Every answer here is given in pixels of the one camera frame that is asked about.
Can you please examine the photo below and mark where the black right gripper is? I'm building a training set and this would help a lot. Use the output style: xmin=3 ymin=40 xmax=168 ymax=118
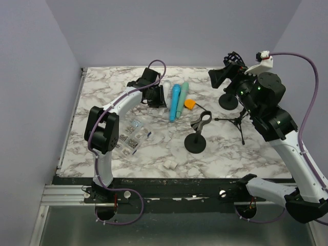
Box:
xmin=209 ymin=60 xmax=263 ymax=116

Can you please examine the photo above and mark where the white microphone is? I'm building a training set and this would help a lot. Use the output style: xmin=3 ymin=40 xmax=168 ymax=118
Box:
xmin=158 ymin=80 xmax=171 ymax=116

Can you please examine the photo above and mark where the blue microphone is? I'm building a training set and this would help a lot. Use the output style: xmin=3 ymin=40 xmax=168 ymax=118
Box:
xmin=169 ymin=84 xmax=181 ymax=122

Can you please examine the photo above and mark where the mint green microphone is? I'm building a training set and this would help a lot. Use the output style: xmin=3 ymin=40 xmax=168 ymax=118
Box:
xmin=176 ymin=81 xmax=189 ymax=118

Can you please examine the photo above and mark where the black shock-mount tripod stand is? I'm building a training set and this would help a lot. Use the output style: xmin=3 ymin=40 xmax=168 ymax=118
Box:
xmin=214 ymin=108 xmax=249 ymax=145

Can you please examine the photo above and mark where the black round-base microphone stand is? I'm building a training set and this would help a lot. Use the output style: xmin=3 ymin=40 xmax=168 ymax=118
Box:
xmin=184 ymin=111 xmax=212 ymax=154

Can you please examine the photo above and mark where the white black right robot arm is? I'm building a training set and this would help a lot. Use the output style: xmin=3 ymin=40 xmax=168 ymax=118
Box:
xmin=209 ymin=63 xmax=327 ymax=223

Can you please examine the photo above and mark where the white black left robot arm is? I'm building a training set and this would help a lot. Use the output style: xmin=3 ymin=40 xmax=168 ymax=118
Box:
xmin=84 ymin=67 xmax=164 ymax=202

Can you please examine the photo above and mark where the orange tape measure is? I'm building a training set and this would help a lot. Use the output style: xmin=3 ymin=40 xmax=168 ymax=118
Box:
xmin=184 ymin=99 xmax=196 ymax=110

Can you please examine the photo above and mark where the clear plastic screw box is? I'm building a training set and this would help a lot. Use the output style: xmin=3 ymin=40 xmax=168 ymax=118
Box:
xmin=114 ymin=117 xmax=153 ymax=158

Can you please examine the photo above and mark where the small white plastic fitting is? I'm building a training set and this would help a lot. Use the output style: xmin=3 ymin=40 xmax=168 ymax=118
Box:
xmin=163 ymin=160 xmax=177 ymax=170

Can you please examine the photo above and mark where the black shock-mount stand round base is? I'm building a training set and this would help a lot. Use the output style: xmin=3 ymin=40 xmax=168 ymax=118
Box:
xmin=218 ymin=51 xmax=247 ymax=111

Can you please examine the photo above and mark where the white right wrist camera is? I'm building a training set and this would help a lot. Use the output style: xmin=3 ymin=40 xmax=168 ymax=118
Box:
xmin=244 ymin=51 xmax=273 ymax=76

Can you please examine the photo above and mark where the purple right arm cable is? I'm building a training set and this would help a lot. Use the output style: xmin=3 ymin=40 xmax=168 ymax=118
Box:
xmin=234 ymin=52 xmax=328 ymax=226

